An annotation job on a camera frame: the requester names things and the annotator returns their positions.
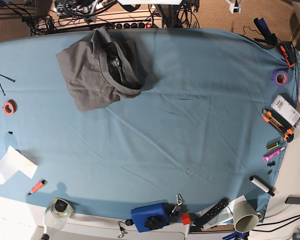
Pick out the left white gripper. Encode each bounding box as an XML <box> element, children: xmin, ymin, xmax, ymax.
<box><xmin>225</xmin><ymin>0</ymin><xmax>244</xmax><ymax>14</ymax></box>

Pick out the dark grey T-shirt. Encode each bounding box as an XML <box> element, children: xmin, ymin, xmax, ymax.
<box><xmin>56</xmin><ymin>27</ymin><xmax>144</xmax><ymax>112</ymax></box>

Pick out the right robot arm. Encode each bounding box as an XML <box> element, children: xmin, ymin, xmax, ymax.
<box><xmin>52</xmin><ymin>0</ymin><xmax>106</xmax><ymax>20</ymax></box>

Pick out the blue black clamp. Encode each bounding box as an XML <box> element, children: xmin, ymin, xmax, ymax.
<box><xmin>253</xmin><ymin>17</ymin><xmax>278</xmax><ymax>47</ymax></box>

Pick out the orange black clamp tool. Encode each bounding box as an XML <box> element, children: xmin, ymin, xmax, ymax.
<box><xmin>279</xmin><ymin>41</ymin><xmax>296</xmax><ymax>68</ymax></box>

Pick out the purple tape roll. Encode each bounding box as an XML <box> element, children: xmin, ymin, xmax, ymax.
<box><xmin>271</xmin><ymin>70</ymin><xmax>289</xmax><ymax>87</ymax></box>

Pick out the black power strip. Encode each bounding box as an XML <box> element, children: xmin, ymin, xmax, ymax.
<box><xmin>106</xmin><ymin>21</ymin><xmax>162</xmax><ymax>30</ymax></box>

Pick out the white electronic device box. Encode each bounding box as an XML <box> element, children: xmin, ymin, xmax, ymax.
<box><xmin>271</xmin><ymin>94</ymin><xmax>300</xmax><ymax>128</ymax></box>

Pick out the orange black utility knife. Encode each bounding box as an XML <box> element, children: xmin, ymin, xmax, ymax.
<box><xmin>261</xmin><ymin>109</ymin><xmax>294</xmax><ymax>143</ymax></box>

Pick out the blue table cloth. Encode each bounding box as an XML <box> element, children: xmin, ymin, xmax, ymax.
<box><xmin>0</xmin><ymin>28</ymin><xmax>300</xmax><ymax>219</ymax></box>

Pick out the purple white glue tube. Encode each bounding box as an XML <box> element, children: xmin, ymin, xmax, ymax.
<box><xmin>262</xmin><ymin>147</ymin><xmax>285</xmax><ymax>163</ymax></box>

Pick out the small black screws cluster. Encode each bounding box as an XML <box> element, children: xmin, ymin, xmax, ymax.
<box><xmin>267</xmin><ymin>161</ymin><xmax>276</xmax><ymax>175</ymax></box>

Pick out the white marker black cap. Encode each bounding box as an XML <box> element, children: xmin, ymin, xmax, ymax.
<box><xmin>249</xmin><ymin>176</ymin><xmax>275</xmax><ymax>197</ymax></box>

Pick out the silver carabiner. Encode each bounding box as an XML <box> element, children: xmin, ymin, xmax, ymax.
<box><xmin>176</xmin><ymin>193</ymin><xmax>184</xmax><ymax>206</ymax></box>

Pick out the black power adapter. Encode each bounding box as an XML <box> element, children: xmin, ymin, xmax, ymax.
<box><xmin>284</xmin><ymin>196</ymin><xmax>300</xmax><ymax>205</ymax></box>

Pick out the grey-green mug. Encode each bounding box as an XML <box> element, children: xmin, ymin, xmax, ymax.
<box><xmin>232</xmin><ymin>201</ymin><xmax>264</xmax><ymax>233</ymax></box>

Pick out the red cube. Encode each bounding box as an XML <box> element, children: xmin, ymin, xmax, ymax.
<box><xmin>180</xmin><ymin>213</ymin><xmax>192</xmax><ymax>225</ymax></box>

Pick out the black remote control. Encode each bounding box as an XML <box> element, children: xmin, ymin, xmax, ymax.
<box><xmin>193</xmin><ymin>198</ymin><xmax>229</xmax><ymax>227</ymax></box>

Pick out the blue box with knob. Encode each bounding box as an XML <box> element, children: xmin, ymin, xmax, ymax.
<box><xmin>130</xmin><ymin>203</ymin><xmax>170</xmax><ymax>233</ymax></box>

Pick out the red tape roll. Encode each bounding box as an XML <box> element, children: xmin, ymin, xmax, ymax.
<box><xmin>2</xmin><ymin>99</ymin><xmax>17</xmax><ymax>116</ymax></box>

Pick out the orange marker pen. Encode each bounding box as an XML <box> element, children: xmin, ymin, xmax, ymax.
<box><xmin>27</xmin><ymin>179</ymin><xmax>46</xmax><ymax>196</ymax></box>

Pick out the clear glass bottle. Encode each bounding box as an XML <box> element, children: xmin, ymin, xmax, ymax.
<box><xmin>40</xmin><ymin>198</ymin><xmax>73</xmax><ymax>240</ymax></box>

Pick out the black lanyard clip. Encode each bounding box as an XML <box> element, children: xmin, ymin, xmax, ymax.
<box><xmin>118</xmin><ymin>219</ymin><xmax>134</xmax><ymax>239</ymax></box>

